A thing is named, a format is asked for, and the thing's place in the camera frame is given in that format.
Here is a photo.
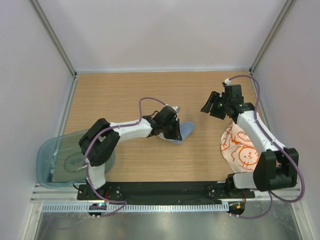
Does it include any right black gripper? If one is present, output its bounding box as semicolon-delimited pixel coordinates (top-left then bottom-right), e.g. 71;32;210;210
200;91;230;121

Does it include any blue bear towel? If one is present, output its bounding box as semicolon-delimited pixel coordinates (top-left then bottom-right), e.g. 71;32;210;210
168;121;196;145

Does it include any orange and white towel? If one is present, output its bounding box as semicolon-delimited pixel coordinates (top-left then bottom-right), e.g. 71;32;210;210
219;121;281;174

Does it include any translucent blue plastic bin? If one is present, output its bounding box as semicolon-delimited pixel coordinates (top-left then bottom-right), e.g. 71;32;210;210
36;129;115;190

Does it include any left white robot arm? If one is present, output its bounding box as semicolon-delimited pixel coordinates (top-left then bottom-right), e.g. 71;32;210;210
78;114;183;200

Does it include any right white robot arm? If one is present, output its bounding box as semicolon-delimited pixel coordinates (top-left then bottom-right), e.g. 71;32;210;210
201;91;299;198

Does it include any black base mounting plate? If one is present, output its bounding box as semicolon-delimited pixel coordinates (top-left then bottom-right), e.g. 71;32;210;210
76;181;256;206

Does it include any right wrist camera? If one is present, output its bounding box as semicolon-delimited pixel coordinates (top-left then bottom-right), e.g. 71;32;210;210
222;78;243;101

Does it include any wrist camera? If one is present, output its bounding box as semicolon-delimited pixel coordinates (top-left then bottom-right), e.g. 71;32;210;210
153;105;180;126
222;78;243;101

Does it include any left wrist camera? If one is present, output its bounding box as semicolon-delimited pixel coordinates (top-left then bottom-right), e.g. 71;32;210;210
153;105;180;126

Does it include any white slotted cable duct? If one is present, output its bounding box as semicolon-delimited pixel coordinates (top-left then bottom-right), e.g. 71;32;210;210
42;202;229;214

